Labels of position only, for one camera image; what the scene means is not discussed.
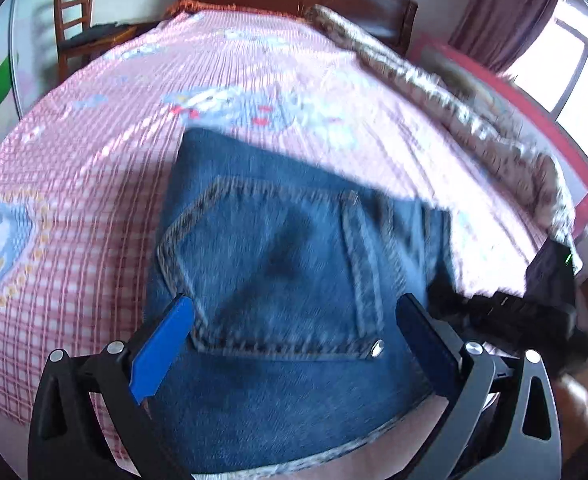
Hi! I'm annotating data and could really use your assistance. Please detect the blue denim jeans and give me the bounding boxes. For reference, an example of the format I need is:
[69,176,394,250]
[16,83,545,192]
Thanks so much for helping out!
[145,128,454,474]

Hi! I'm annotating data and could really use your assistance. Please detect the person's right hand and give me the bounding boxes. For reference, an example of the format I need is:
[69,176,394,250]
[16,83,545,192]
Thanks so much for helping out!
[552,375,588,445]

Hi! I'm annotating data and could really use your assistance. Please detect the floral patterned quilt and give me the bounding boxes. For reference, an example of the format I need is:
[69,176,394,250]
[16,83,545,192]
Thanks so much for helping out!
[305,4,584,272]

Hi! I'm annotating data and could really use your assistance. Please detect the pink plaid bed sheet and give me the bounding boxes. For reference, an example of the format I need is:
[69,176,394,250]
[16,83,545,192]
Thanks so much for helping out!
[0,12,546,471]

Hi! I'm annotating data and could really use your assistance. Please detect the large framed window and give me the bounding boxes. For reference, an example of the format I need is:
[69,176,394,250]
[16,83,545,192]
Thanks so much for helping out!
[506,0,588,160]

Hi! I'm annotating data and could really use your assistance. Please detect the dark purple curtain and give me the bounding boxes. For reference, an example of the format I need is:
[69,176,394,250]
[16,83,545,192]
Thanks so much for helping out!
[448,0,560,73]

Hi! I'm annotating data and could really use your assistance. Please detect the dark clothes on chair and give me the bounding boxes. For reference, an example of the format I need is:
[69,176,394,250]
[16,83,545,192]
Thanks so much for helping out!
[60,23,131,49]

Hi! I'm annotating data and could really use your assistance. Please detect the orange fringed mat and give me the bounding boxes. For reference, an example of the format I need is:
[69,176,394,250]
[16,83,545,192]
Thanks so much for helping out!
[163,0,303,22]

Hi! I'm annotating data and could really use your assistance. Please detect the wooden chair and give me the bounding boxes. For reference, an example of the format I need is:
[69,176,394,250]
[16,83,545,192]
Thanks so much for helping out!
[53,0,140,84]

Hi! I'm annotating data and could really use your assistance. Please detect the red framed bed rail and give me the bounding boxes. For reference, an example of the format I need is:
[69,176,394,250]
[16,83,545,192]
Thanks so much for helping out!
[408,35,588,240]

